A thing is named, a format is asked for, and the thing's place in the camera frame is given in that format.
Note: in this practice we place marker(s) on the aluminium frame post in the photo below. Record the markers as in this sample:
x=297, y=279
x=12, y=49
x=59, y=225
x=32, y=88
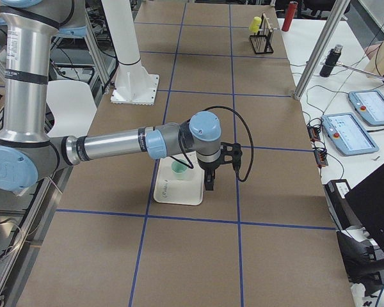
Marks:
x=326, y=34

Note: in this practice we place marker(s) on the white chair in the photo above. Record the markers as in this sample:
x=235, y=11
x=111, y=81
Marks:
x=73, y=107

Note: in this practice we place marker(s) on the mint green cup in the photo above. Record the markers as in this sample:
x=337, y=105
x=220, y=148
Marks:
x=179, y=170

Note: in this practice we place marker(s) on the black cylinder device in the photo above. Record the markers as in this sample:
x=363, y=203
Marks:
x=331, y=60

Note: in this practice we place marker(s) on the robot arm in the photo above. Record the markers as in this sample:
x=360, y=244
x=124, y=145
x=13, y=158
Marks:
x=29, y=153

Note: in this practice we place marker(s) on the red bottle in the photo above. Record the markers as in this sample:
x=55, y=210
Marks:
x=289, y=15

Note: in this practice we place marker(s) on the black laptop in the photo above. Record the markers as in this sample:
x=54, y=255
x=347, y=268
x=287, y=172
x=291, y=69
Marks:
x=367, y=201

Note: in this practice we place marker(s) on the cream rabbit tray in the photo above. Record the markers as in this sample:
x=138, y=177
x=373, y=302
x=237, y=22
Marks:
x=184, y=189

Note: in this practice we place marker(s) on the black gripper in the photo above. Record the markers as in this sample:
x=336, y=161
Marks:
x=208, y=167

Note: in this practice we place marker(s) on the black wire cup rack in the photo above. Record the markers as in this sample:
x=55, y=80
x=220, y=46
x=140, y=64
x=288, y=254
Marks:
x=261, y=41

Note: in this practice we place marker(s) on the blue teach pendant far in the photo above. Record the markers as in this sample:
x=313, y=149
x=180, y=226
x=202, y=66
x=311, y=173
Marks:
x=369, y=105

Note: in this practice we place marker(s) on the wooden rack handle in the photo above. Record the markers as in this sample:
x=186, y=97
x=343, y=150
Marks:
x=266, y=24

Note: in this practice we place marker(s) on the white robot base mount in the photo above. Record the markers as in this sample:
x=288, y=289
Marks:
x=133, y=84

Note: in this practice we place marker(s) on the blue teach pendant near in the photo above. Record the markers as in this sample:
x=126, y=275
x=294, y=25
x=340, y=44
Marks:
x=348, y=134

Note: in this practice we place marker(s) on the yellow cup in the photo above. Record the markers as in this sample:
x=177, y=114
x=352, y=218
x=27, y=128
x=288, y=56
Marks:
x=255, y=24

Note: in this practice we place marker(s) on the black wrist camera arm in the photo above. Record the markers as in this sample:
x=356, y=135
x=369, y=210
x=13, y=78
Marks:
x=231, y=153

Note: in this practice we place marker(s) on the blue teach pendant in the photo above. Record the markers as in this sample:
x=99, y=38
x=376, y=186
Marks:
x=369, y=105
x=348, y=134

